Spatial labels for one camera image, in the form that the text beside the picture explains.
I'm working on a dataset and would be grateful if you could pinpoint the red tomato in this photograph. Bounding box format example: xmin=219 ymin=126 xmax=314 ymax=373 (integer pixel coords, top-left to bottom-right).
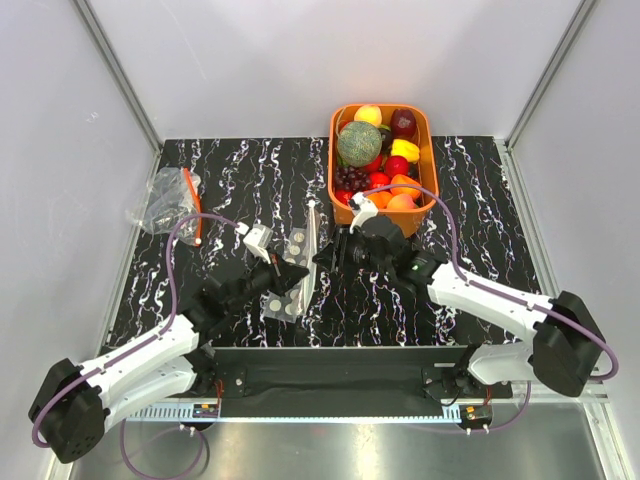
xmin=368 ymin=172 xmax=391 ymax=191

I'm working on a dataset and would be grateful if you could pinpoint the dark red apple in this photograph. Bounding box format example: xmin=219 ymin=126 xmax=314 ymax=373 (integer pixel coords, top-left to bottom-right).
xmin=390 ymin=108 xmax=417 ymax=140

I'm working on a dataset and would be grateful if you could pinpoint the small red cherry fruit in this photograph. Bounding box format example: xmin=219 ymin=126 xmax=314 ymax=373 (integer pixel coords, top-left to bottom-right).
xmin=334 ymin=189 xmax=354 ymax=207

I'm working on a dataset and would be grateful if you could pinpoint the yellow red peach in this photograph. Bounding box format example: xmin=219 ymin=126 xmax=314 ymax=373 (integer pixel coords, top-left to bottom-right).
xmin=353 ymin=104 xmax=383 ymax=128

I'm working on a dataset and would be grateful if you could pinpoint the green netted melon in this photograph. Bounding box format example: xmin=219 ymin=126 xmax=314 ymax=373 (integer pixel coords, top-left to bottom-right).
xmin=336 ymin=121 xmax=382 ymax=168

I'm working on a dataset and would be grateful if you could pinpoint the red pomegranate fruit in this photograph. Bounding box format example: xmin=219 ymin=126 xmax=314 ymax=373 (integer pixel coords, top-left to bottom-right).
xmin=384 ymin=155 xmax=410 ymax=178

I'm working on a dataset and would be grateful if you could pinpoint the yellow bell pepper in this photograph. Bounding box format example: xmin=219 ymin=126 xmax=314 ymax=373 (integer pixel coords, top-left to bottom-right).
xmin=391 ymin=139 xmax=420 ymax=163

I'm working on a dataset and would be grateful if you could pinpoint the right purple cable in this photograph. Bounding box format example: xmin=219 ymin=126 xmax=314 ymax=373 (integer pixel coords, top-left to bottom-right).
xmin=362 ymin=183 xmax=617 ymax=381

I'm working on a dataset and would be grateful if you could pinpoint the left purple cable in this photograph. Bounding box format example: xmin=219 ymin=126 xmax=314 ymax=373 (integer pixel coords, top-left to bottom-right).
xmin=30 ymin=212 xmax=251 ymax=449

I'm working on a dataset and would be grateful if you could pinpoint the pink orange peach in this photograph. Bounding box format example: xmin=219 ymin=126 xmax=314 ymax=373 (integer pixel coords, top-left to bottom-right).
xmin=386 ymin=194 xmax=416 ymax=211

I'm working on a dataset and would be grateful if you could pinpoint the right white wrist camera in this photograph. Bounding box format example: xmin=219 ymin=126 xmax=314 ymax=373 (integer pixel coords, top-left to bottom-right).
xmin=349 ymin=192 xmax=378 ymax=234

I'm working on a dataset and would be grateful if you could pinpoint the orange tangerine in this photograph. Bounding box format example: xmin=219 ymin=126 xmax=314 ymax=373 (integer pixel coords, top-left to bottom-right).
xmin=367 ymin=191 xmax=393 ymax=210

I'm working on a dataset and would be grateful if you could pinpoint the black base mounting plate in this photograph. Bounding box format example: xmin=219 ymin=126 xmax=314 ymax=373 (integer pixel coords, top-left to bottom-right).
xmin=182 ymin=346 xmax=514 ymax=421

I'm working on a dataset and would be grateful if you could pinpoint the purple grape bunch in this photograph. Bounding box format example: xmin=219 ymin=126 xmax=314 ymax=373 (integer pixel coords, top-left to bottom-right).
xmin=333 ymin=166 xmax=371 ymax=193

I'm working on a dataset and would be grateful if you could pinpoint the dark purple plum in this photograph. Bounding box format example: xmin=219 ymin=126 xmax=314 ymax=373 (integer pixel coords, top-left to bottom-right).
xmin=378 ymin=125 xmax=394 ymax=151

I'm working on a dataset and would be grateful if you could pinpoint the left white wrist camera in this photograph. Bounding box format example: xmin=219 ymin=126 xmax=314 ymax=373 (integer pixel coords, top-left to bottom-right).
xmin=243 ymin=224 xmax=273 ymax=264

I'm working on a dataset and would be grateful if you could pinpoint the purple cable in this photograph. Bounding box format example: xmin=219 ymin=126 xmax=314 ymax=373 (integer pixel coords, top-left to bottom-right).
xmin=362 ymin=183 xmax=617 ymax=381
xmin=30 ymin=212 xmax=251 ymax=449

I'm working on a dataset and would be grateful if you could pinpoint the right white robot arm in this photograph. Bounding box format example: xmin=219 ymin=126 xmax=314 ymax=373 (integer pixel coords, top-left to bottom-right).
xmin=313 ymin=216 xmax=605 ymax=398

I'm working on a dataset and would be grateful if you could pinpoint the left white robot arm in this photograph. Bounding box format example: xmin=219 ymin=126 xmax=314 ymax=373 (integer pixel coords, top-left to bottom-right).
xmin=28 ymin=255 xmax=309 ymax=464

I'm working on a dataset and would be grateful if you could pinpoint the orange bell pepper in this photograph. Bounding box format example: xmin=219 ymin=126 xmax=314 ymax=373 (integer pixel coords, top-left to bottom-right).
xmin=390 ymin=174 xmax=421 ymax=201

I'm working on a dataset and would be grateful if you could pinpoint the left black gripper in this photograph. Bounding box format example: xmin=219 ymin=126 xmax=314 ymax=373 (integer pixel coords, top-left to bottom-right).
xmin=226 ymin=247 xmax=309 ymax=314

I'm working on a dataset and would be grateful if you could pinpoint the orange plastic basket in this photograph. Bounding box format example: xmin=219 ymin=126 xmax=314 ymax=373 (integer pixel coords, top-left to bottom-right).
xmin=328 ymin=104 xmax=439 ymax=237

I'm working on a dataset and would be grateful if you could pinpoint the white slotted cable duct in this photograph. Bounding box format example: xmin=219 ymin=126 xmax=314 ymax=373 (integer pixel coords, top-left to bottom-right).
xmin=128 ymin=402 xmax=220 ymax=423

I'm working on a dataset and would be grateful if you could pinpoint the crumpled orange zip bag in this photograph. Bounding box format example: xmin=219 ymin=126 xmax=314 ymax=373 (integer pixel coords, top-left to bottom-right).
xmin=126 ymin=167 xmax=201 ymax=235

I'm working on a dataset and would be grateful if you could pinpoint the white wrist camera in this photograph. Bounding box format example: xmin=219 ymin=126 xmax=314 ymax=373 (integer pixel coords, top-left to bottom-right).
xmin=349 ymin=192 xmax=378 ymax=234
xmin=243 ymin=224 xmax=273 ymax=264

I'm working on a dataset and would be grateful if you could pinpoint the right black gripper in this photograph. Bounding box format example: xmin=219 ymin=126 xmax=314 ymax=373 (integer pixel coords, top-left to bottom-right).
xmin=312 ymin=224 xmax=393 ymax=277

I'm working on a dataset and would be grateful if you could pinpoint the polka dot zip bag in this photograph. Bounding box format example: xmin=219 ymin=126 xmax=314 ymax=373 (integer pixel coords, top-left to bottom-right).
xmin=261 ymin=200 xmax=320 ymax=324

